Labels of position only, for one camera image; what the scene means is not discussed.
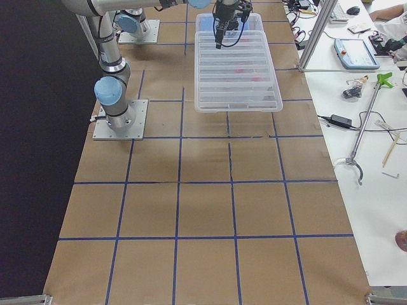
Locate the green handled reacher grabber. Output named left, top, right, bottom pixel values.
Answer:
left=333, top=72, right=393, bottom=186

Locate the blue teach pendant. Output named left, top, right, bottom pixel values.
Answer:
left=333, top=38, right=380, bottom=70

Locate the clear plastic box lid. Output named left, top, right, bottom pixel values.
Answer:
left=194, top=30, right=283, bottom=113

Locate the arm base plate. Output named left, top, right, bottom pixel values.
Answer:
left=118, top=18, right=160, bottom=44
left=92, top=100, right=149, bottom=140

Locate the black power adapter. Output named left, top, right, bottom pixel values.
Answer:
left=330, top=114, right=353, bottom=129

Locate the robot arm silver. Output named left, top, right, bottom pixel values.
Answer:
left=62, top=1, right=210, bottom=133
left=115, top=8, right=150, bottom=39

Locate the aluminium frame post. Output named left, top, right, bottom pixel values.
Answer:
left=298, top=0, right=337, bottom=72

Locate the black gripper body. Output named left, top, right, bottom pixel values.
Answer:
left=212, top=0, right=252, bottom=30

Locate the clear plastic storage box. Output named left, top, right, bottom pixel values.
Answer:
left=195, top=13, right=264, bottom=32

